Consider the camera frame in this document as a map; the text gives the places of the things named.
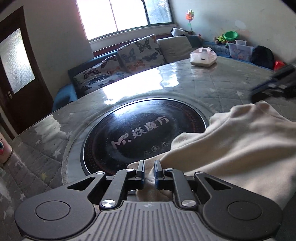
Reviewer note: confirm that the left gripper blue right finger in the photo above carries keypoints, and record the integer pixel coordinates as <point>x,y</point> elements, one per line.
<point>175,181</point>

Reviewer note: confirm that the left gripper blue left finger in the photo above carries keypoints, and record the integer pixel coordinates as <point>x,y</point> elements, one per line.
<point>122,183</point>

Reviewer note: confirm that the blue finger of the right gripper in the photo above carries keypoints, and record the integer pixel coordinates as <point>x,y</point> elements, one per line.
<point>262,91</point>

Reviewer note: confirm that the cream white shirt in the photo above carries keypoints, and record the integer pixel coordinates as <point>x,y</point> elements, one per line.
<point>251,146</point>

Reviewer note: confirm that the red plastic stool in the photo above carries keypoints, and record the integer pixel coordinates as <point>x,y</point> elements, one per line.
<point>278,64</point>

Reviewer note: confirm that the black backpack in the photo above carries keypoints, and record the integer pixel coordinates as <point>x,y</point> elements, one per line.
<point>262,56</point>

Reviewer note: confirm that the clear plastic storage box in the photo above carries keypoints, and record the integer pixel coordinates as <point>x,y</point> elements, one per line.
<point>241,52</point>

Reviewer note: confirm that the blue sofa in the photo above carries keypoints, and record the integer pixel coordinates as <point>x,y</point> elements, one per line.
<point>68,94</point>

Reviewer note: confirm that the black round induction cooker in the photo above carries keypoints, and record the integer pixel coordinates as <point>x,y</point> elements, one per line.
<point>133,131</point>

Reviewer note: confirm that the green plastic bowl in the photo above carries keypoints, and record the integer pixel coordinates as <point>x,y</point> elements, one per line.
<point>230,36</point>

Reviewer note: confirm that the pink white tissue box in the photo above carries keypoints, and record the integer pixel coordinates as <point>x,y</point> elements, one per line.
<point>204,57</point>

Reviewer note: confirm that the plain beige cushion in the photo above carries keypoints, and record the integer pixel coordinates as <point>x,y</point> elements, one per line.
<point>175,48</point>

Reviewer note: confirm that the colourful pinwheel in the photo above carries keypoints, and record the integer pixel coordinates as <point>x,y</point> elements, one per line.
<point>189,17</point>

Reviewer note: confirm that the black white plush toy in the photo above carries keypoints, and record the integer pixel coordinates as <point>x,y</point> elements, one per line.
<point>179,32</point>

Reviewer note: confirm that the left butterfly print cushion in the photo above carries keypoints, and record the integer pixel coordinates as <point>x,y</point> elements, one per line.
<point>100,75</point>

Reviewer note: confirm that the butterfly print cushion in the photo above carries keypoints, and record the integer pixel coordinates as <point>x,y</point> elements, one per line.
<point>100,75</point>
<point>141,55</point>

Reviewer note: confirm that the pink cartoon thermos bottle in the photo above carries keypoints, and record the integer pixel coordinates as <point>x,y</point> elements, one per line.
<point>5,149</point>

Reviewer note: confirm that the right butterfly print cushion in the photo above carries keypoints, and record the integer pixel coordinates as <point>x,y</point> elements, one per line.
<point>141,55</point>

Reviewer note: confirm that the dark wooden glass door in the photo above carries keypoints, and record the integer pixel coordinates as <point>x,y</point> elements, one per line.
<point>25,98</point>

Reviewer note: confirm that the window with frame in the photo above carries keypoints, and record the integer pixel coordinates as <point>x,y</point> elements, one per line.
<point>102,18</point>

